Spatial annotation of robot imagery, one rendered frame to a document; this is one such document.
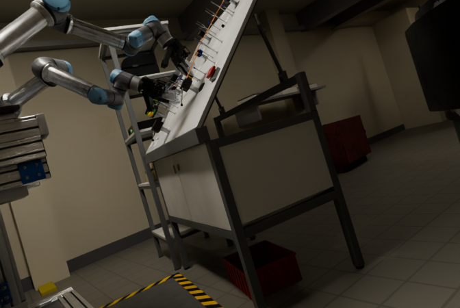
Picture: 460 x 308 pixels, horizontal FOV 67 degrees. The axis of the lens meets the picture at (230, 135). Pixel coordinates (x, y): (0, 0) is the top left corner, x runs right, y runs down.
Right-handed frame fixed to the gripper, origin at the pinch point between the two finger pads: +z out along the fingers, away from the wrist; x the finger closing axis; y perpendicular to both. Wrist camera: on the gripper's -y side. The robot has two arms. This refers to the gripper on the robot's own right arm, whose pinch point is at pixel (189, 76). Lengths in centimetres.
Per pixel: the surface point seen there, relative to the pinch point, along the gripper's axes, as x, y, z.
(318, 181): -29, 2, 78
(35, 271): 223, -131, 37
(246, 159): -28, -20, 46
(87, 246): 246, -86, 54
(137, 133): 93, -13, 2
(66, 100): 240, -6, -80
